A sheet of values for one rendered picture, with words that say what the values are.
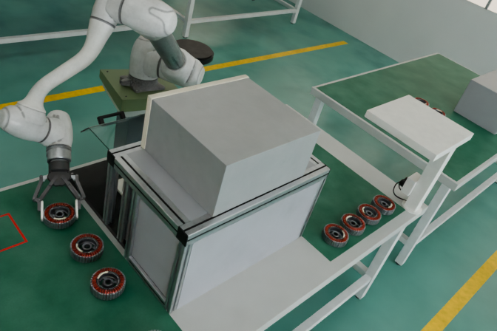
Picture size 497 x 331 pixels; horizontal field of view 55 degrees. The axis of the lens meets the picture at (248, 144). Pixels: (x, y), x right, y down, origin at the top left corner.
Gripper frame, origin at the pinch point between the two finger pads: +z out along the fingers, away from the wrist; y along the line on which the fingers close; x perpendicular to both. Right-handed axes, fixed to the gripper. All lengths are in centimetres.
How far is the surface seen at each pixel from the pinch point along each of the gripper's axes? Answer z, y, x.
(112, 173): -6.6, -16.2, 24.4
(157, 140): -11, -29, 42
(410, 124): -21, -140, 38
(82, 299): 32.7, -6.1, 16.1
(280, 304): 43, -72, 22
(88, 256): 18.4, -8.7, 11.3
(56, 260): 18.1, 1.3, 7.8
